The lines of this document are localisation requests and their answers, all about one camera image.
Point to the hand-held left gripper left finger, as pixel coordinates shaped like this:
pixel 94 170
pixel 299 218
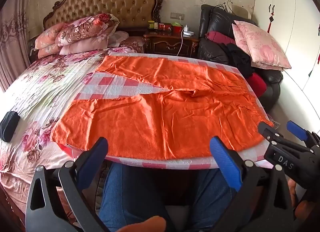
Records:
pixel 96 151

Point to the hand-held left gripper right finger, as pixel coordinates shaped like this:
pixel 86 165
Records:
pixel 225 164

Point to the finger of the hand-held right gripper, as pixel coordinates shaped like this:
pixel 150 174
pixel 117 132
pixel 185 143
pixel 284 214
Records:
pixel 297 130
pixel 266 131

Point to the orange pants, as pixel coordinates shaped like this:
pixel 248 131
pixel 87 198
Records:
pixel 150 121

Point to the person's right hand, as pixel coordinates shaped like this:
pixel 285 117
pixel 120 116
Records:
pixel 306 209

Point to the person's left hand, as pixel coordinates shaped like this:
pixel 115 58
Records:
pixel 142 224

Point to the red cushion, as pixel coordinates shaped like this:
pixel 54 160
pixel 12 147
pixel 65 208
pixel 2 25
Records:
pixel 257 85

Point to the person's legs in blue jeans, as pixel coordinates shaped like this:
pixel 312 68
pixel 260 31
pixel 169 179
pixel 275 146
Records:
pixel 140 192

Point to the red white checked table cover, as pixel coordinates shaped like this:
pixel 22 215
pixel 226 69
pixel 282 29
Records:
pixel 110 89

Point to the black clothes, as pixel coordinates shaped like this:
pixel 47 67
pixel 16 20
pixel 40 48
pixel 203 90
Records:
pixel 237 59

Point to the pink floral cushion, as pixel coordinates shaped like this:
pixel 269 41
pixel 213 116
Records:
pixel 262 44

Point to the dark pouch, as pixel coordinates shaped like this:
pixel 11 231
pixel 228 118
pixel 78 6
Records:
pixel 8 126

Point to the dark red bolster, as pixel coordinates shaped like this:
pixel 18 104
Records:
pixel 220 38

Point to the pale pink pillow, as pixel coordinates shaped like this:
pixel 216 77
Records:
pixel 85 46

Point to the white wardrobe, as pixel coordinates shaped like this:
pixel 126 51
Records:
pixel 292 21

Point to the red knot ornament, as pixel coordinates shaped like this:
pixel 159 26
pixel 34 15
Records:
pixel 270 19

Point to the white pillow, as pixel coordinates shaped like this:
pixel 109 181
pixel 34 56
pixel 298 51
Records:
pixel 118 38

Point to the black leather sofa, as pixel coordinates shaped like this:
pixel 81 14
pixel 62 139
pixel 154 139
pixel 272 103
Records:
pixel 215 21

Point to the folded pink floral quilt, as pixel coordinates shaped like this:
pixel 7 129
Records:
pixel 47 36

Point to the white round device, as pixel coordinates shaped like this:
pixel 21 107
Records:
pixel 188 33

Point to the carved wooden nightstand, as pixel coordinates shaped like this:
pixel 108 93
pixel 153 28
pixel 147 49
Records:
pixel 167 44

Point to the clothes hangers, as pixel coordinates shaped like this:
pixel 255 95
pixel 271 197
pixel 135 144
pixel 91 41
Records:
pixel 225 6

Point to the red tin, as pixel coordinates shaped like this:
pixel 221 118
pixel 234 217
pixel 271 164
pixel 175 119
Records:
pixel 176 29

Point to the yellow green jar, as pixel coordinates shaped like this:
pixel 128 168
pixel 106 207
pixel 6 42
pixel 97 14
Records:
pixel 151 25

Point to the red box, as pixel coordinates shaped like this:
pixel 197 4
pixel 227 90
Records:
pixel 165 26

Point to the pink patterned curtain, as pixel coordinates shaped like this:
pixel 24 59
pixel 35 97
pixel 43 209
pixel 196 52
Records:
pixel 12 34

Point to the tufted carved wooden headboard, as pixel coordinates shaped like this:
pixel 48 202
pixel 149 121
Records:
pixel 112 1

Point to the wall socket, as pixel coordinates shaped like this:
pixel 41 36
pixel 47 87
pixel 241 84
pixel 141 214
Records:
pixel 177 16

